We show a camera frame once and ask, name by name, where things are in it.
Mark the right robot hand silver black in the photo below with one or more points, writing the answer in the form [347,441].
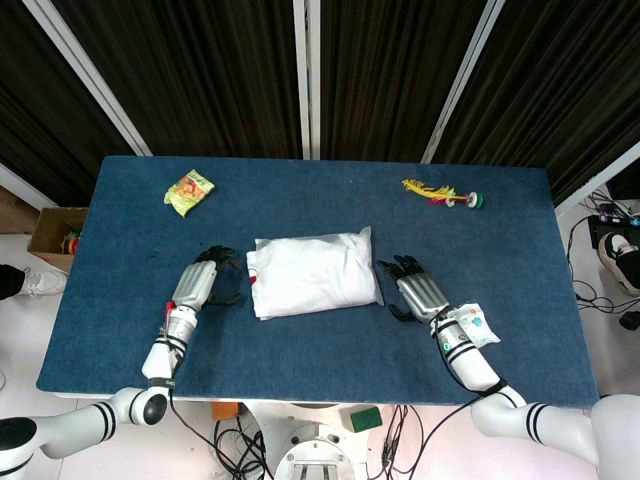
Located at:
[422,295]

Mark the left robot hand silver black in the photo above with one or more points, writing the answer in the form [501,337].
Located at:
[197,282]

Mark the transparent plastic zip bag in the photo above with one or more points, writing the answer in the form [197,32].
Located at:
[368,236]

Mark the white garment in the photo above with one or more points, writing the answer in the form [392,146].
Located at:
[310,275]

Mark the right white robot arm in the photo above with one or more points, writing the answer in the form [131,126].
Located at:
[467,362]

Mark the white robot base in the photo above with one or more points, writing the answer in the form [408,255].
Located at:
[312,450]

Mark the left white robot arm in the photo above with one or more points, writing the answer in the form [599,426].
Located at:
[162,357]

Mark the white wet wipes packet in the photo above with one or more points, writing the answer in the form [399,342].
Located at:
[477,325]

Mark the yellow green snack packet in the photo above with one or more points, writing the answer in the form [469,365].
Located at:
[189,192]

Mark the colourful feather shuttlecock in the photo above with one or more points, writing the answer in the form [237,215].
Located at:
[437,192]

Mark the blue table mat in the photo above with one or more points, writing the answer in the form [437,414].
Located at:
[320,360]

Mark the orange block under table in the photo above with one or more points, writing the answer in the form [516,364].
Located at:
[225,411]

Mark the green block on base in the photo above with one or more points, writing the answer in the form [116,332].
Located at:
[366,419]

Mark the brown cardboard box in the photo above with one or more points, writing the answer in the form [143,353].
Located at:
[50,235]

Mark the black trouser leg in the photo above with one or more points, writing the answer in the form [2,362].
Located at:
[9,281]

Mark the black electronics box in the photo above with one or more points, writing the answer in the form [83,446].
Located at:
[607,225]

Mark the black and white sneaker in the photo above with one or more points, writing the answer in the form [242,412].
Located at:
[620,257]

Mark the black curtain panel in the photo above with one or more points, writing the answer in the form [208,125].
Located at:
[200,75]
[550,90]
[390,75]
[45,100]

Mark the black power adapter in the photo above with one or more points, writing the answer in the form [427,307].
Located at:
[630,320]

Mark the white low frame rail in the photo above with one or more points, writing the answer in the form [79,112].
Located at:
[595,182]
[20,187]

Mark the white slanted frame post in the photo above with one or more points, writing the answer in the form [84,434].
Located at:
[462,75]
[90,75]

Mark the white centre frame post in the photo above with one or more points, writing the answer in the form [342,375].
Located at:
[306,75]

